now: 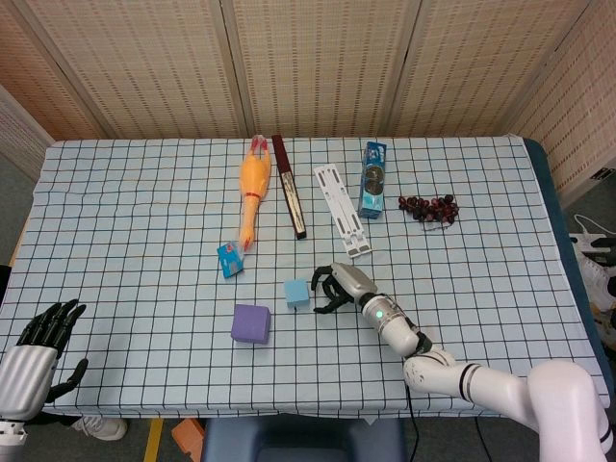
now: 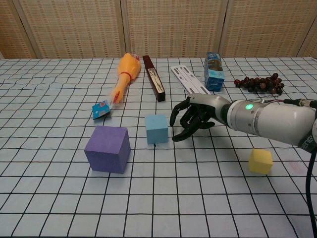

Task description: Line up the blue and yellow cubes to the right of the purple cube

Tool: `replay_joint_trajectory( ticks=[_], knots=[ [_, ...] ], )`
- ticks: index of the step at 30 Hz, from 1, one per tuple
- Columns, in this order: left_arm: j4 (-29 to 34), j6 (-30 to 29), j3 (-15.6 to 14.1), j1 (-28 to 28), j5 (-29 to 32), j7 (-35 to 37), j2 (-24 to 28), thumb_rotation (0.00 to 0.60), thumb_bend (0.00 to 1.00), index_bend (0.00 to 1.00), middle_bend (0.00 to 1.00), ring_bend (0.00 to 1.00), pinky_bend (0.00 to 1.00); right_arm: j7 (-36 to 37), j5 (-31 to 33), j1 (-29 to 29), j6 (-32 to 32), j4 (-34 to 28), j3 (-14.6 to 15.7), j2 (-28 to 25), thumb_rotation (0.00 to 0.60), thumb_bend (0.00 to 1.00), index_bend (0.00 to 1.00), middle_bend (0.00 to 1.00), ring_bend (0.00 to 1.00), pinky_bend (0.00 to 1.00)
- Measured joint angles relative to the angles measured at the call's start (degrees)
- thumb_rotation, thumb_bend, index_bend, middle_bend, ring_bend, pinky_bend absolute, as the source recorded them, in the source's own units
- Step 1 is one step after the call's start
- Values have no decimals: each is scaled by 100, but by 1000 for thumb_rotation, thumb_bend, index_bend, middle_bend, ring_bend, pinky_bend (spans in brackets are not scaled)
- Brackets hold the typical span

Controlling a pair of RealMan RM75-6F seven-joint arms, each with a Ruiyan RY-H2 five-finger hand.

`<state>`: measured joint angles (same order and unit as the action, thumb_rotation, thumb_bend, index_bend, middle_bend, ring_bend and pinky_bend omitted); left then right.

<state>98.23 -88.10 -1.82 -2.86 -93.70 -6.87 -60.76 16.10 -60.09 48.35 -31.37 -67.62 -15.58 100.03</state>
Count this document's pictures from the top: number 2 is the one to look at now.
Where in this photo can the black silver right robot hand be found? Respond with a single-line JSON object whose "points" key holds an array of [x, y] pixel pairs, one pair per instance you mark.
{"points": [[205, 101]]}

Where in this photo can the light blue foam cube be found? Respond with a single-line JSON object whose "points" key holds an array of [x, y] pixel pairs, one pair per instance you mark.
{"points": [[156, 130]]}

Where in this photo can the small yellow foam cube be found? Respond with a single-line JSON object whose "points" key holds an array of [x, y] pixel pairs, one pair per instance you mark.
{"points": [[260, 162]]}

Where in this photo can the large purple foam cube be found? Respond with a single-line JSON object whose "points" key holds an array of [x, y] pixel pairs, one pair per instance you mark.
{"points": [[104, 151]]}

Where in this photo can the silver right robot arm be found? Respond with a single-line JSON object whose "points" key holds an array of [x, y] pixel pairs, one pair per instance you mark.
{"points": [[272, 121]]}

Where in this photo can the white folding laptop stand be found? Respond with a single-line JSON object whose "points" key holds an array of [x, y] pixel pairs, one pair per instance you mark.
{"points": [[188, 79]]}

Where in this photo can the blue cookie box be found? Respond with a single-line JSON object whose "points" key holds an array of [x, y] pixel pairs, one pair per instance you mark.
{"points": [[214, 74]]}

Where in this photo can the long dark red box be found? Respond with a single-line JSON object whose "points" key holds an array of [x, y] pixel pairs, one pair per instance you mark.
{"points": [[154, 79]]}

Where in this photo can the dark red grape bunch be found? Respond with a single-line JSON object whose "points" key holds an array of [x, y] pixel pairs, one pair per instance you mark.
{"points": [[262, 83]]}

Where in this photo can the orange rubber chicken toy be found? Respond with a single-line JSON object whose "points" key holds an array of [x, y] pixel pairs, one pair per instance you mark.
{"points": [[128, 68]]}

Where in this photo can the small blue snack packet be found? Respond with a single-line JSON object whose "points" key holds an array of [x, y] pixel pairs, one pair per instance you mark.
{"points": [[100, 110]]}

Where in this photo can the beige woven folding screen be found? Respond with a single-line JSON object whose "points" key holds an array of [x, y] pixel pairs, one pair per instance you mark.
{"points": [[74, 27]]}

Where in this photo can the light blue checkered tablecloth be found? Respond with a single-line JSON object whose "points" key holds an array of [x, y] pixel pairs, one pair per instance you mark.
{"points": [[62, 198]]}

